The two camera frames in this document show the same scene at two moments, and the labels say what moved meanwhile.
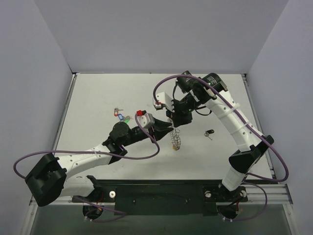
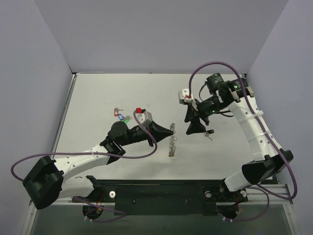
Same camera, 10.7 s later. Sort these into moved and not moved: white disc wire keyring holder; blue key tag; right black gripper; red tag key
Moved: white disc wire keyring holder; right black gripper
Not moved: red tag key; blue key tag
